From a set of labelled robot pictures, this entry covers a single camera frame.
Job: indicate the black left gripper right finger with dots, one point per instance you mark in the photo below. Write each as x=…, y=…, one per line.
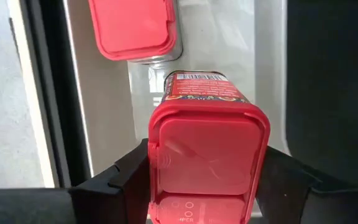
x=306, y=202

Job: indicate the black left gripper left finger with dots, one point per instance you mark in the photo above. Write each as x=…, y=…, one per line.
x=126, y=186

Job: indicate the red lid spice tin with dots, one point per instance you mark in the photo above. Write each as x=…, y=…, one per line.
x=132, y=28
x=207, y=155

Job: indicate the white plastic bin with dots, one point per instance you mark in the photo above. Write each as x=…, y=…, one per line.
x=222, y=37

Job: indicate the black metal table frame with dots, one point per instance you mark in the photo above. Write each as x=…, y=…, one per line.
x=57, y=93

